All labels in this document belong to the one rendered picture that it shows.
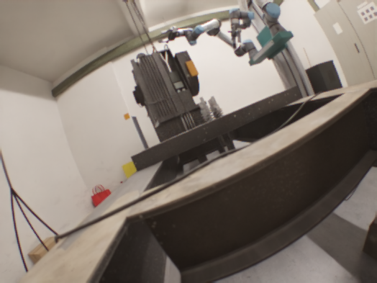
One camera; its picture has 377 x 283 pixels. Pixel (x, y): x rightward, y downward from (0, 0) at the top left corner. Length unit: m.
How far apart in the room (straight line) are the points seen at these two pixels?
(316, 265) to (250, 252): 0.55
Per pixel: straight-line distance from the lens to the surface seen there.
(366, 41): 3.00
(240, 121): 0.73
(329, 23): 3.26
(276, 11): 1.42
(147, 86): 1.60
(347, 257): 0.89
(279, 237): 0.37
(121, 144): 2.86
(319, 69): 1.68
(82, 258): 0.21
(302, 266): 0.87
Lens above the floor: 0.74
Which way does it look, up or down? 4 degrees down
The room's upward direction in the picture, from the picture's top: 24 degrees counter-clockwise
